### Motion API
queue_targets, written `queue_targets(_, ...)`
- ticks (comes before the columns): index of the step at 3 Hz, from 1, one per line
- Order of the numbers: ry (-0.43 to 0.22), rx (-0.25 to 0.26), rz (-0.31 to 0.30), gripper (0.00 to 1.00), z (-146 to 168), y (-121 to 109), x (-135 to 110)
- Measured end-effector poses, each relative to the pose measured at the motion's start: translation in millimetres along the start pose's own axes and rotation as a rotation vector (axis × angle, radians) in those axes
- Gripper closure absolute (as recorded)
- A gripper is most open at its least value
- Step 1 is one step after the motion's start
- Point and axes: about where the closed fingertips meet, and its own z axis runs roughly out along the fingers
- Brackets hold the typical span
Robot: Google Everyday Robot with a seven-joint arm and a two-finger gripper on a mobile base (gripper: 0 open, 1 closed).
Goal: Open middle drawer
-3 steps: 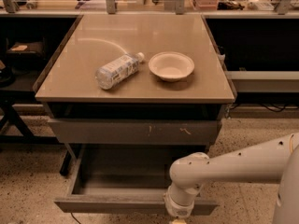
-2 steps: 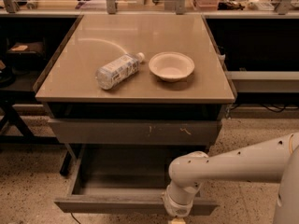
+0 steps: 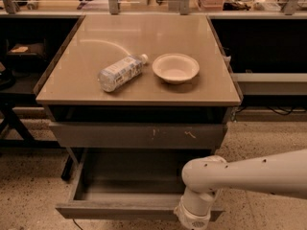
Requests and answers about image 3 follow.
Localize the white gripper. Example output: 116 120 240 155
174 187 221 230

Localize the grey drawer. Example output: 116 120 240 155
56 148 209 220
50 122 226 150

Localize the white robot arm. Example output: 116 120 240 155
175 149 307 230

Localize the grey top drawer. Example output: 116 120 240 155
50 122 226 150

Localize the grey drawer cabinet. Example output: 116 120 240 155
33 13 244 158

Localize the white paper bowl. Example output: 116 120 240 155
152 54 200 84

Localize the clear plastic water bottle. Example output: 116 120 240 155
98 54 148 92

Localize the grey background workbench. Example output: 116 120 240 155
0 0 307 20

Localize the black table leg frame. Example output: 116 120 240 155
0 99 74 181

